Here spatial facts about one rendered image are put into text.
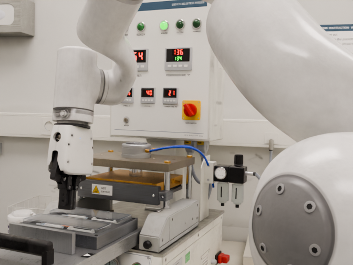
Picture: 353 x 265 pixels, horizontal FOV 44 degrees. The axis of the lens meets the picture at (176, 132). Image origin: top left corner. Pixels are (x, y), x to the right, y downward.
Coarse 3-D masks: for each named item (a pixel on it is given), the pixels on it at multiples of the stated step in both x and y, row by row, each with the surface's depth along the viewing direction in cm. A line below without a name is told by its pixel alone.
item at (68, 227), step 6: (24, 222) 90; (30, 222) 89; (36, 222) 88; (42, 222) 88; (60, 228) 86; (66, 228) 86; (72, 228) 85; (78, 228) 85; (84, 228) 84; (102, 228) 85; (108, 228) 87; (96, 234) 83
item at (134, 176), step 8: (88, 176) 113; (96, 176) 114; (104, 176) 114; (112, 176) 114; (120, 176) 115; (128, 176) 115; (136, 176) 114; (144, 176) 116; (152, 176) 116; (160, 176) 116; (176, 176) 117; (144, 184) 106; (152, 184) 105; (160, 184) 107; (176, 184) 116
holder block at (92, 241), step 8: (112, 224) 91; (120, 224) 91; (128, 224) 93; (136, 224) 96; (80, 232) 84; (104, 232) 85; (112, 232) 87; (120, 232) 90; (128, 232) 93; (80, 240) 83; (88, 240) 82; (96, 240) 82; (104, 240) 84; (112, 240) 87; (88, 248) 82; (96, 248) 82
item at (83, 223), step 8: (32, 216) 92; (40, 216) 92; (48, 216) 93; (56, 216) 93; (64, 224) 87; (72, 224) 87; (80, 224) 87; (88, 224) 87; (96, 224) 87; (104, 224) 87
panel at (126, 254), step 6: (126, 252) 95; (132, 252) 95; (120, 258) 95; (126, 258) 95; (132, 258) 94; (138, 258) 94; (144, 258) 93; (150, 258) 93; (120, 264) 95; (126, 264) 94; (132, 264) 93; (144, 264) 93; (150, 264) 92
